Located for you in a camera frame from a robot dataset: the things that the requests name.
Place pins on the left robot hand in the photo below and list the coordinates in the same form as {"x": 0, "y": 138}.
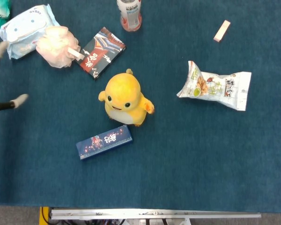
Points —
{"x": 0, "y": 104}

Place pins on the yellow plush duck toy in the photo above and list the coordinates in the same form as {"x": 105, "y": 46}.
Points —
{"x": 125, "y": 96}

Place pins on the light blue wet wipes pack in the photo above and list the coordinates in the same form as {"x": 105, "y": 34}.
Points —
{"x": 23, "y": 30}

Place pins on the pink mesh bath sponge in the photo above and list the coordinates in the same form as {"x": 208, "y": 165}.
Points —
{"x": 56, "y": 45}

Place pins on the long dark blue box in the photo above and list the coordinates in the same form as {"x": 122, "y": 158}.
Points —
{"x": 105, "y": 141}

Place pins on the black red printed box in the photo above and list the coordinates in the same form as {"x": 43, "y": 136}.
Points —
{"x": 100, "y": 52}

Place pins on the pink drink plastic bottle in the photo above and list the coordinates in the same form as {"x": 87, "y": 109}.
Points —
{"x": 130, "y": 15}

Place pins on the blue felt table cloth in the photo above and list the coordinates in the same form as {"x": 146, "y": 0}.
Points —
{"x": 178, "y": 152}

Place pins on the white snack bag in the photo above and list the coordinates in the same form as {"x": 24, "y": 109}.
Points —
{"x": 215, "y": 87}

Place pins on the small pink eraser block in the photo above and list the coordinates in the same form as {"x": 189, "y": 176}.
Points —
{"x": 222, "y": 31}

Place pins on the silver aluminium frame rail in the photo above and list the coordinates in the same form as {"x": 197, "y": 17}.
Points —
{"x": 154, "y": 213}

